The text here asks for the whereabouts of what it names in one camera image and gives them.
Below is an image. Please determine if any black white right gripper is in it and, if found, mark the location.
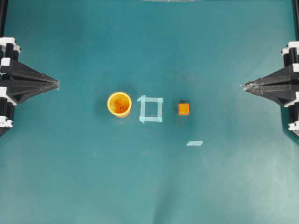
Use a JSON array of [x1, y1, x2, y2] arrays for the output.
[[242, 41, 299, 137]]

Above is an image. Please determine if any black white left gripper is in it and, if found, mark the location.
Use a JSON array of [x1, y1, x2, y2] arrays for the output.
[[0, 37, 60, 136]]

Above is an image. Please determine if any orange plastic cup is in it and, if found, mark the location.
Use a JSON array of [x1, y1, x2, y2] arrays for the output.
[[107, 92, 132, 118]]

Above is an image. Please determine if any orange cube block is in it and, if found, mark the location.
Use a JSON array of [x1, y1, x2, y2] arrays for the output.
[[178, 100, 190, 116]]

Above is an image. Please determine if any light blue tape strip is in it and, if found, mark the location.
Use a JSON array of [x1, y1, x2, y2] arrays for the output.
[[186, 140, 203, 146]]

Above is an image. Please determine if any light blue tape square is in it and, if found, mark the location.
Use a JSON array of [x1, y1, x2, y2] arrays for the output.
[[137, 95, 164, 124]]

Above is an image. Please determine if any black left frame post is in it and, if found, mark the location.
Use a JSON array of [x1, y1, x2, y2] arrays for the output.
[[0, 0, 8, 37]]

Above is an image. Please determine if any black frame post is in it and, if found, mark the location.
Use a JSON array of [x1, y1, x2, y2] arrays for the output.
[[292, 0, 299, 41], [0, 0, 8, 37]]

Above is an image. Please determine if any black right frame post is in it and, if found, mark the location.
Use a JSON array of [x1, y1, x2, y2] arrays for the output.
[[292, 0, 299, 41]]

